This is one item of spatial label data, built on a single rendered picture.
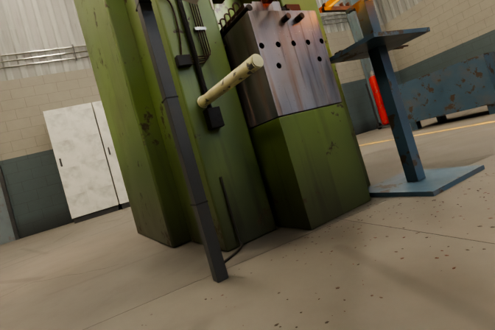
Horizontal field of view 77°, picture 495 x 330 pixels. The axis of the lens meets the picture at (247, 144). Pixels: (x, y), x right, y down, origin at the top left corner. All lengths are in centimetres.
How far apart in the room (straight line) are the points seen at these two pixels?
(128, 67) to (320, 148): 106
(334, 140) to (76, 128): 566
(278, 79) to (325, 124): 29
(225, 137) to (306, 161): 35
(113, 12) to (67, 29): 603
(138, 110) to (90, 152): 483
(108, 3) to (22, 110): 576
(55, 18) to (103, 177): 354
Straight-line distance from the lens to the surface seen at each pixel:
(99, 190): 646
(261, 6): 150
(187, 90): 133
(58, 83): 753
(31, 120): 744
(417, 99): 516
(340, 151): 144
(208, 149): 130
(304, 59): 144
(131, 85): 175
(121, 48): 182
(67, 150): 656
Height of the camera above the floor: 36
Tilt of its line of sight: 2 degrees up
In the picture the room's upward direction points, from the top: 16 degrees counter-clockwise
